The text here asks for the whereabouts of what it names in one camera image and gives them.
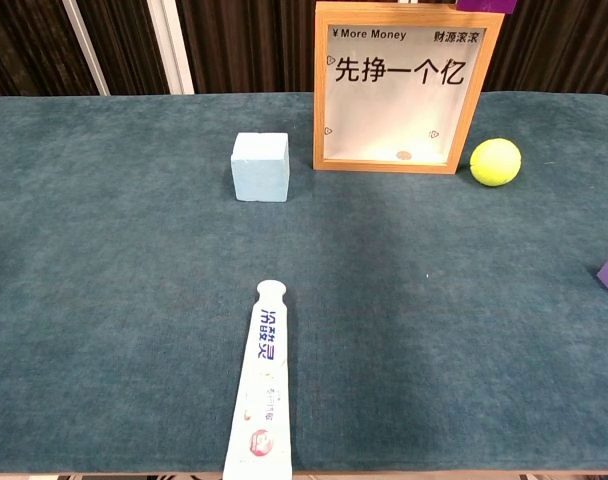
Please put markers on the white toothpaste tube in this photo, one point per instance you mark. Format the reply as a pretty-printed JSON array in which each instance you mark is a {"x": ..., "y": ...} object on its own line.
[{"x": 261, "y": 390}]

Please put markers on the copper coin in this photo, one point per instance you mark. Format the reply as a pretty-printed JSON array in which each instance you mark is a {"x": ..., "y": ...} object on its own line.
[{"x": 404, "y": 155}]

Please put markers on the light blue foam cube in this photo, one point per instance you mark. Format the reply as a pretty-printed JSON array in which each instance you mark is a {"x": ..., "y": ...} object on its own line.
[{"x": 260, "y": 170}]

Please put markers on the yellow tennis ball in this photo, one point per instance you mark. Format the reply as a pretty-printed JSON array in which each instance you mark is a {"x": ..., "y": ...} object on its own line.
[{"x": 495, "y": 162}]

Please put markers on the wooden framed coin box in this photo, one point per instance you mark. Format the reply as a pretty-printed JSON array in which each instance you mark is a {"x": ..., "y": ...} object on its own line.
[{"x": 399, "y": 110}]

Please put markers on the wide white frame post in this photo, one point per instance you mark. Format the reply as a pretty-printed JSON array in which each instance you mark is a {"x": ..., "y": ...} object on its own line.
[{"x": 171, "y": 50}]

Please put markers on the purple block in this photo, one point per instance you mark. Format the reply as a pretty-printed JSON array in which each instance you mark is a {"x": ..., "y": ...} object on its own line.
[{"x": 484, "y": 5}]

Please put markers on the thin white frame post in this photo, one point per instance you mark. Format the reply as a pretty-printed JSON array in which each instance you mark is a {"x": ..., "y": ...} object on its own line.
[{"x": 86, "y": 50}]

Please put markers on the dark pleated curtain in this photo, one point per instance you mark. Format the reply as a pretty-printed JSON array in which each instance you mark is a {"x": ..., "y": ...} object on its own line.
[{"x": 249, "y": 45}]

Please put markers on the teal table cloth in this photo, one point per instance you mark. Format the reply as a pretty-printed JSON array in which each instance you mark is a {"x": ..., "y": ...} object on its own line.
[{"x": 109, "y": 275}]

